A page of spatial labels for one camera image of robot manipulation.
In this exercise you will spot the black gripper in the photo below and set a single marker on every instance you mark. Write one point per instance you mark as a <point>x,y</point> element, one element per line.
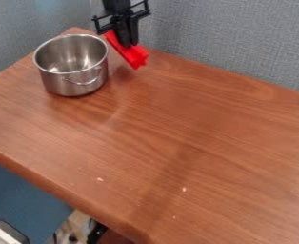
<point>120,16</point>

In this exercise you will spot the red plastic block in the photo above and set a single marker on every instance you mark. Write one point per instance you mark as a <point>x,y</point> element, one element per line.
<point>134,55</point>

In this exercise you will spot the stainless steel pot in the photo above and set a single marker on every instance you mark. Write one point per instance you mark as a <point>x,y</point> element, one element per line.
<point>72,62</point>

